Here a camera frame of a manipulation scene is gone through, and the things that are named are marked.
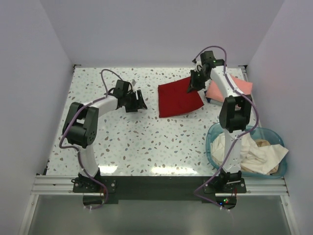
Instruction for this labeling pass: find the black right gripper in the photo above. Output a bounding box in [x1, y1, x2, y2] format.
[187, 70, 210, 94]

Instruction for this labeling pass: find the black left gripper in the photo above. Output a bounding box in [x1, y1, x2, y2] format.
[123, 90, 147, 113]

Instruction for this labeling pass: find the red t shirt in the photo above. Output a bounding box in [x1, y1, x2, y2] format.
[157, 77, 204, 118]

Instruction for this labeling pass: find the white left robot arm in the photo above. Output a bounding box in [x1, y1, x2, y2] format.
[59, 80, 147, 192]

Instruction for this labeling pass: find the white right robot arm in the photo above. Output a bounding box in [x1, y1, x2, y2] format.
[187, 50, 252, 192]

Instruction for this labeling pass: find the folded blue t shirt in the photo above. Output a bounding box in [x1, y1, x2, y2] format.
[204, 91, 223, 106]

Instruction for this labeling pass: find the folded salmon pink t shirt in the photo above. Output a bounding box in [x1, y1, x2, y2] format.
[205, 74, 253, 103]

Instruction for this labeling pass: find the teal plastic laundry basket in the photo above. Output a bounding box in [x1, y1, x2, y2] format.
[206, 123, 288, 179]

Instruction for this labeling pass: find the cream t shirt in basket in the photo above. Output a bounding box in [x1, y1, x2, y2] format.
[210, 133, 289, 175]

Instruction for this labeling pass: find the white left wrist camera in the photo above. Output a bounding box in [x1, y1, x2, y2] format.
[131, 79, 136, 91]

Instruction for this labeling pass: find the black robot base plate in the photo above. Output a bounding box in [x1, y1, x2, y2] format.
[71, 175, 246, 209]

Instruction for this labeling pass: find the aluminium frame rail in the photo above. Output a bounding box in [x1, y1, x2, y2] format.
[31, 175, 289, 196]

